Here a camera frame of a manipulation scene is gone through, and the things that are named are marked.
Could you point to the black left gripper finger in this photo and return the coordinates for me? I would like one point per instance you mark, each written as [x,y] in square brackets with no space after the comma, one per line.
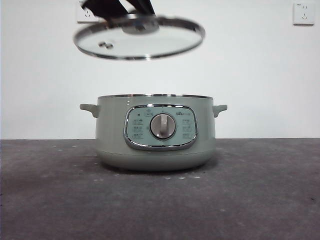
[102,10]
[144,6]

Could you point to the glass lid with green knob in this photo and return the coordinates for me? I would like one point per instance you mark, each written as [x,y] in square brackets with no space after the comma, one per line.
[172,40]

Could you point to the sage green electric cooking pot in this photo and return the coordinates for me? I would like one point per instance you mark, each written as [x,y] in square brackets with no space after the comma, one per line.
[112,130]

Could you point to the white wall socket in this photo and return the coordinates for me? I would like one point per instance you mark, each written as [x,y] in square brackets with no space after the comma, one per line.
[81,18]
[303,14]

